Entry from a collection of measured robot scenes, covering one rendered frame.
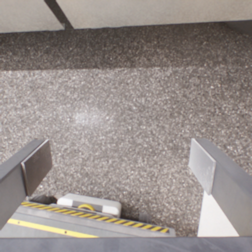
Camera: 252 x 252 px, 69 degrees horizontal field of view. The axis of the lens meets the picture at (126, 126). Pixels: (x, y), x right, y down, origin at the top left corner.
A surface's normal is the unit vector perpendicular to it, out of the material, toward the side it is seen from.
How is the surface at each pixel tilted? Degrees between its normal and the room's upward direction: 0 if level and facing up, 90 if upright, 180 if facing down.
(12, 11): 90
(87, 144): 0
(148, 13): 90
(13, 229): 0
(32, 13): 90
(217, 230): 0
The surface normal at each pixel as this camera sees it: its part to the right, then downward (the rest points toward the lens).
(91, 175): -0.13, -0.10
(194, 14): -0.04, 0.99
